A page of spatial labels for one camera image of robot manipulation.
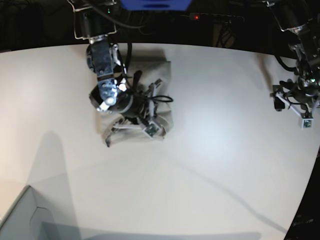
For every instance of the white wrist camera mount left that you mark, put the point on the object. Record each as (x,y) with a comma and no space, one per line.
(297,107)

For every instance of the white cardboard box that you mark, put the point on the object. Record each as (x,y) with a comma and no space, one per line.
(33,216)

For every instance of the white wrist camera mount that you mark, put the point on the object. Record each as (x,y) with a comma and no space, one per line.
(297,107)
(138,110)

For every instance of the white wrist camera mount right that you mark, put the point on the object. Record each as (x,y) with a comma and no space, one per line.
(138,110)

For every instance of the beige grey t-shirt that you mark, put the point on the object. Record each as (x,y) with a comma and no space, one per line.
(148,70)

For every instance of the blue plastic bin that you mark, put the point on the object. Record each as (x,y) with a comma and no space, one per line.
(155,5)

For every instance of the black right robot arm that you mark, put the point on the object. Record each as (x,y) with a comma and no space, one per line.
(96,21)

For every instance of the black power strip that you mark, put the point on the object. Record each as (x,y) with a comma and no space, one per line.
(216,18)

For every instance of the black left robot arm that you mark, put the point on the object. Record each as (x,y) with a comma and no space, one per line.
(295,16)

